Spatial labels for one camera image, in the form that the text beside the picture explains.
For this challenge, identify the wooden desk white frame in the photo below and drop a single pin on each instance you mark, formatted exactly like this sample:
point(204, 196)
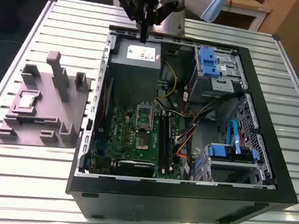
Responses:
point(253, 7)

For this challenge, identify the green motherboard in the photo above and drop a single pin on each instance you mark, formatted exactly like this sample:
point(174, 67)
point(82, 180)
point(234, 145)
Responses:
point(118, 138)

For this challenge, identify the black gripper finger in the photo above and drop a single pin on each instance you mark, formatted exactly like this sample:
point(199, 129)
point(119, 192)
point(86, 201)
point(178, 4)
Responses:
point(160, 16)
point(129, 8)

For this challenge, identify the CPU socket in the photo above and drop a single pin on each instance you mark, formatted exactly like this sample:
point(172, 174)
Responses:
point(143, 142)

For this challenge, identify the green RAM stick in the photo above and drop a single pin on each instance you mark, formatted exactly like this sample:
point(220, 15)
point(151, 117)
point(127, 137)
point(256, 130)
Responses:
point(31, 120)

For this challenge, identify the blue VGA port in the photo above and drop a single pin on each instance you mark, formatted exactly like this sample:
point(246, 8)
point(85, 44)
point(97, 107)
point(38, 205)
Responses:
point(88, 163)

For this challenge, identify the black open PC case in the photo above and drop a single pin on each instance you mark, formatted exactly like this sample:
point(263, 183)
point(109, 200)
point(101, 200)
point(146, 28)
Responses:
point(157, 204)

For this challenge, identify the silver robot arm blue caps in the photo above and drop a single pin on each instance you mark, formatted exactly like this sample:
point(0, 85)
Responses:
point(174, 22)

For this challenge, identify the wooden cabinet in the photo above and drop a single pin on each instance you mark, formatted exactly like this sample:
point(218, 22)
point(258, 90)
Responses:
point(298, 25)

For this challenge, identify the blue expansion slot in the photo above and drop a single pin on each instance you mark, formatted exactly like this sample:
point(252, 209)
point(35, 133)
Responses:
point(100, 149)

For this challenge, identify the grey plastic parts rack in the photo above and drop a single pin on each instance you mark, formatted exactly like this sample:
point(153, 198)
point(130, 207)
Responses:
point(46, 118)

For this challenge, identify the silver green CPU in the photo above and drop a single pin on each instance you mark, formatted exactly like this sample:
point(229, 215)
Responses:
point(28, 101)

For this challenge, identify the blue plastic drive latch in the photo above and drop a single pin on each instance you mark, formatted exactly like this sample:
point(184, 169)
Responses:
point(208, 57)
point(212, 71)

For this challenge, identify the metal disk bay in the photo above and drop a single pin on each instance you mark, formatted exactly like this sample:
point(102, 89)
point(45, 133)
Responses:
point(234, 165)

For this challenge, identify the grey power supply unit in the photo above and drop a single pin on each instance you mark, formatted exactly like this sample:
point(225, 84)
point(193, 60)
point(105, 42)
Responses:
point(132, 73)

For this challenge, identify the blue carrier disk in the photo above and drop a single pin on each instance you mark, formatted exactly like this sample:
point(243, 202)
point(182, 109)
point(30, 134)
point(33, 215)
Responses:
point(220, 151)

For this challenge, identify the metal drive cage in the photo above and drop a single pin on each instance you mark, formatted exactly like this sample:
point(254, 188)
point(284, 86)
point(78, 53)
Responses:
point(219, 89)

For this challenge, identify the black RAM slot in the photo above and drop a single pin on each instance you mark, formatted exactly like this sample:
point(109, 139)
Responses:
point(162, 142)

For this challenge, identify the black graphics card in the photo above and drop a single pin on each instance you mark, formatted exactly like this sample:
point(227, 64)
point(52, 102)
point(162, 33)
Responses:
point(134, 169)

